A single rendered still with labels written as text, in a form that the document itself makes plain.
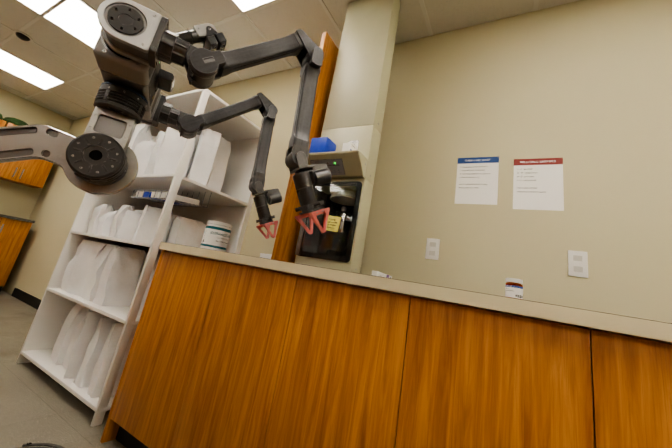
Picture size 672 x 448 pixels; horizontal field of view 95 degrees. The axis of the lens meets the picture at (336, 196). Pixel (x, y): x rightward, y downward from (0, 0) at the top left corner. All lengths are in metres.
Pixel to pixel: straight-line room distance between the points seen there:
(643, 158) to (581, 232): 0.42
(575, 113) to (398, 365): 1.52
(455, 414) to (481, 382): 0.11
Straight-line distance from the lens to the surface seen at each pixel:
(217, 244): 1.70
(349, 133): 1.70
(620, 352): 1.05
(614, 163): 1.92
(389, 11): 2.13
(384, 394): 1.12
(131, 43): 1.03
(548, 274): 1.74
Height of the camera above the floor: 0.90
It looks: 15 degrees up
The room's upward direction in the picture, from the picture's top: 10 degrees clockwise
